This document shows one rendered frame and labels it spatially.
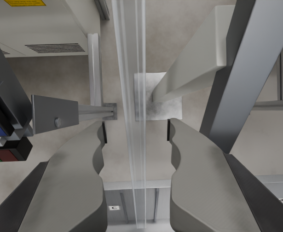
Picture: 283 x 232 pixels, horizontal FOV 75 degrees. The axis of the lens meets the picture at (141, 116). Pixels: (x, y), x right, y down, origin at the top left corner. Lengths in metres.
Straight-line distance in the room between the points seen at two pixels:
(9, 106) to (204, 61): 0.22
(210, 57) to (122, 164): 0.88
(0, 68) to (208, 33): 0.25
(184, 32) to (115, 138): 0.67
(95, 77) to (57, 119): 0.42
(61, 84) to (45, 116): 0.80
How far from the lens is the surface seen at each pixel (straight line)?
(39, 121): 0.28
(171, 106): 1.00
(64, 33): 0.77
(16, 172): 1.23
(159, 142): 1.01
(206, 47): 0.23
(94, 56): 0.73
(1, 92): 0.24
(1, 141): 0.33
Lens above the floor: 0.99
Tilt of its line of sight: 88 degrees down
